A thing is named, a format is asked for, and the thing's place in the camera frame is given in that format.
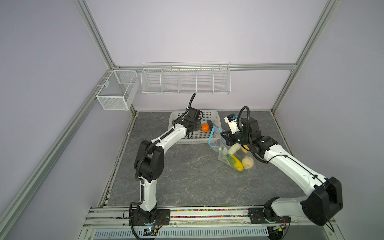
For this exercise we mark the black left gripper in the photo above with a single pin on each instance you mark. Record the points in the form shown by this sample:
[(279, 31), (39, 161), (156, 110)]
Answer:
[(199, 124)]

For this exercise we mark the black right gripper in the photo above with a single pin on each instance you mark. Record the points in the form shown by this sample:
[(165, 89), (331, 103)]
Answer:
[(228, 137)]

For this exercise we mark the small yellow lemon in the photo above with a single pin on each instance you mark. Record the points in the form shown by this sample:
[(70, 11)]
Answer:
[(245, 149)]

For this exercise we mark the white perforated plastic basket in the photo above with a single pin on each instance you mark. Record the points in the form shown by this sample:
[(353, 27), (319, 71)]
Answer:
[(202, 137)]

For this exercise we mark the clear zip bag blue zipper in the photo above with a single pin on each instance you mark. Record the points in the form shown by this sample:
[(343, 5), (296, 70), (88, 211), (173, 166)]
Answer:
[(218, 145)]

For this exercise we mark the beige round potato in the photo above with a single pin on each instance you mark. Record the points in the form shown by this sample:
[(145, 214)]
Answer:
[(248, 162)]

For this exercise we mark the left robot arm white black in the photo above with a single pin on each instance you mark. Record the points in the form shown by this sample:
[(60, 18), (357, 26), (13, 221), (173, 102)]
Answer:
[(149, 163)]

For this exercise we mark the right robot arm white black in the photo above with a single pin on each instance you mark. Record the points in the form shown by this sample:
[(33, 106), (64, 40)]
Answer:
[(323, 196)]

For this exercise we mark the orange tangerine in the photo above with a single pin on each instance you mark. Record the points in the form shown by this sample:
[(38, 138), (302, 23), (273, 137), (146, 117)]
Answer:
[(205, 127)]

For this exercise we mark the white vent grille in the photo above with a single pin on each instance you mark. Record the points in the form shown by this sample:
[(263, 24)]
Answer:
[(178, 233)]

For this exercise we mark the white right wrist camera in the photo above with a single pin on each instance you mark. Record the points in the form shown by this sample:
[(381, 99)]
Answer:
[(231, 120)]

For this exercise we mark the white wire wall shelf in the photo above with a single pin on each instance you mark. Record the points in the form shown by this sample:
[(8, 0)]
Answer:
[(186, 78)]

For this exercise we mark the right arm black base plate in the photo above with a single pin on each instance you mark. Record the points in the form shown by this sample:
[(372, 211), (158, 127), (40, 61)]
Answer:
[(261, 215)]

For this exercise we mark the white mesh wall box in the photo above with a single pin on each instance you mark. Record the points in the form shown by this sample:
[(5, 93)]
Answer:
[(119, 90)]

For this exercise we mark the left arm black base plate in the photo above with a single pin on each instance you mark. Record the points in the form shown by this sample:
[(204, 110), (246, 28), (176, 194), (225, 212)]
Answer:
[(155, 217)]

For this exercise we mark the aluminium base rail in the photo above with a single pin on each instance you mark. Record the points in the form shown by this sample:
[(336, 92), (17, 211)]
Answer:
[(177, 217)]

